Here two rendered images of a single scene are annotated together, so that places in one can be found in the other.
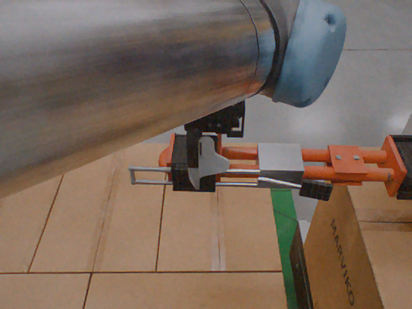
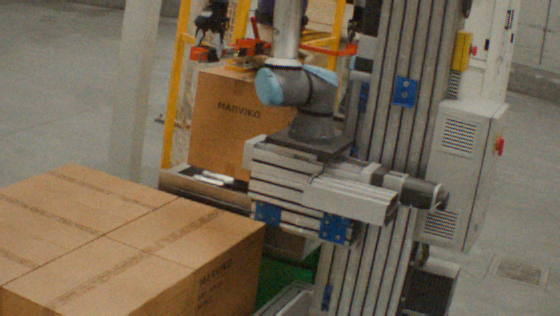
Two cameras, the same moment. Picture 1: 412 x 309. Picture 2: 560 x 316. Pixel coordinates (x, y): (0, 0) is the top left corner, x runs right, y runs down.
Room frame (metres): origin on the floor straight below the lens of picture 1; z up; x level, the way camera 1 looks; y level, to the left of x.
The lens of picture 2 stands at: (-0.92, 2.65, 1.70)
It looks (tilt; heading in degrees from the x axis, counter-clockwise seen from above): 16 degrees down; 291
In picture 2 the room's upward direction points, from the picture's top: 9 degrees clockwise
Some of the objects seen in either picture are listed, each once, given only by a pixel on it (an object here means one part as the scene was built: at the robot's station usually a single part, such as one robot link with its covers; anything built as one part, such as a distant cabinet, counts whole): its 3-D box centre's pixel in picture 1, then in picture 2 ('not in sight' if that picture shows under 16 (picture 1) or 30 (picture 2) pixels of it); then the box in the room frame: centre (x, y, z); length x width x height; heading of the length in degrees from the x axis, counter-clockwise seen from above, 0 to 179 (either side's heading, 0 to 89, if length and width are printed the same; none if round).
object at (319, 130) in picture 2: not in sight; (313, 123); (-0.07, 0.21, 1.09); 0.15 x 0.15 x 0.10
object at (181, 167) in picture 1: (228, 184); (223, 54); (0.39, -0.03, 1.20); 0.31 x 0.03 x 0.05; 88
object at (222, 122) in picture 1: (212, 90); (216, 16); (0.43, 0.00, 1.34); 0.09 x 0.08 x 0.12; 88
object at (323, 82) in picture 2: not in sight; (316, 87); (-0.07, 0.21, 1.20); 0.13 x 0.12 x 0.14; 54
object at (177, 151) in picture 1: (195, 158); (204, 53); (0.44, 0.03, 1.20); 0.08 x 0.07 x 0.05; 88
